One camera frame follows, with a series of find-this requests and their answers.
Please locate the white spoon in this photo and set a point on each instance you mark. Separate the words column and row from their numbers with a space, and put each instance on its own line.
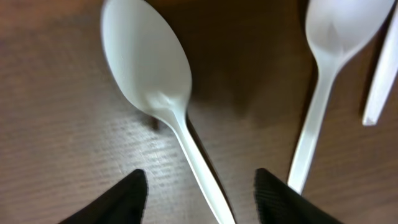
column 384, row 75
column 336, row 30
column 152, row 71

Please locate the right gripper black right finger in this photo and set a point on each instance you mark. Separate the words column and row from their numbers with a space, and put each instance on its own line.
column 277, row 203

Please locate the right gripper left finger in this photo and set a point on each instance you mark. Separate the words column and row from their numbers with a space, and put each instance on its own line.
column 123, row 203

